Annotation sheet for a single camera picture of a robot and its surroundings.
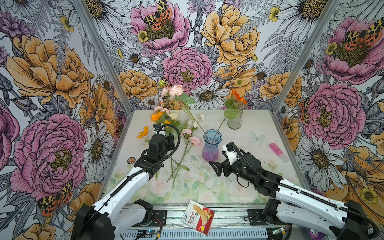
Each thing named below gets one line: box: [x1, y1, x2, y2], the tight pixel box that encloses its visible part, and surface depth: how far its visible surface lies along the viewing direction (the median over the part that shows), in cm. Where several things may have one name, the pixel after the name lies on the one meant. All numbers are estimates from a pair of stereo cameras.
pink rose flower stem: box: [160, 84, 208, 135], surface depth 70 cm
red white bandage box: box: [181, 200, 215, 236], surface depth 73 cm
